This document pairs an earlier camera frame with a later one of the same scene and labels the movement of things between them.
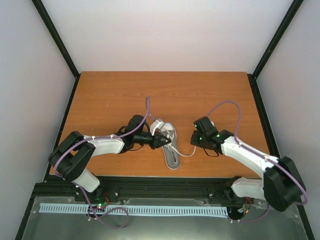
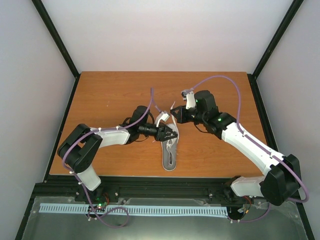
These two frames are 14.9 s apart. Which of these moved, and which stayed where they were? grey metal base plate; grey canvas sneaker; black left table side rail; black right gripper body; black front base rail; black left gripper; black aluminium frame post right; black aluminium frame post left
Moved: black right gripper body; black left gripper
Stayed: black front base rail; grey canvas sneaker; black aluminium frame post right; black aluminium frame post left; black left table side rail; grey metal base plate
